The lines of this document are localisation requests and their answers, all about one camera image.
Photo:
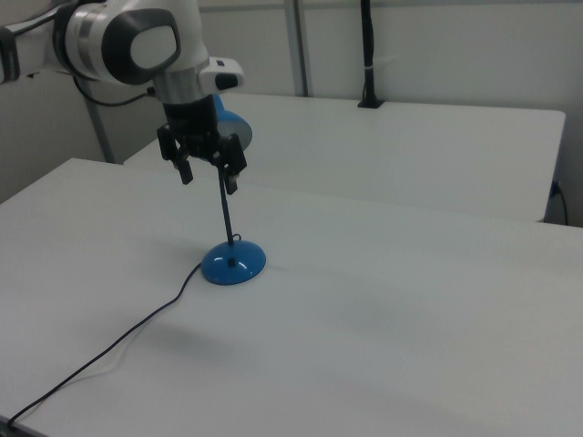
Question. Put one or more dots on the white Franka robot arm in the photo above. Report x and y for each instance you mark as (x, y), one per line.
(91, 36)

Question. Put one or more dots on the grey metal partition post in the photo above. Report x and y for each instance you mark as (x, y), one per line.
(100, 132)
(298, 45)

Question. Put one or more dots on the blue gooseneck desk lamp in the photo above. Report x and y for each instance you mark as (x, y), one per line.
(232, 268)

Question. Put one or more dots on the black clamped camera pole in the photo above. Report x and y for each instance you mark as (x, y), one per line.
(369, 45)

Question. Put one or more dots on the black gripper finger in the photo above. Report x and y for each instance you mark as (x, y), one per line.
(233, 159)
(182, 161)

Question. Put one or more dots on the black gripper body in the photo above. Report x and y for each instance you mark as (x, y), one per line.
(191, 123)

